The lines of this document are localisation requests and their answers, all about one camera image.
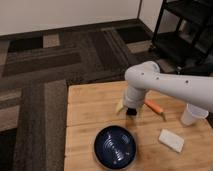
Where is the white sponge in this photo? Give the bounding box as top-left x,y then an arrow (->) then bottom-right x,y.
159,129 -> 185,153

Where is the white cup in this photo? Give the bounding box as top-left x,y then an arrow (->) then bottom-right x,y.
180,104 -> 209,126

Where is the orange carrot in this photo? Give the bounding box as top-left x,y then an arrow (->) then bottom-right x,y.
144,100 -> 166,120

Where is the black metal shelf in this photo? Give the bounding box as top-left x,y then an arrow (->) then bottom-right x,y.
149,0 -> 213,75

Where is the dark blue bowl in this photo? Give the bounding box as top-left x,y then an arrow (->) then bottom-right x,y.
93,125 -> 137,170

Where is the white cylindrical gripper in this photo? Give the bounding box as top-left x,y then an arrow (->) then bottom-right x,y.
115,86 -> 146,118

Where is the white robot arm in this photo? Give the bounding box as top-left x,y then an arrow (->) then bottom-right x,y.
115,61 -> 213,114

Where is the black eraser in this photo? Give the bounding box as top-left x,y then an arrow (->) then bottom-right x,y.
126,108 -> 137,116

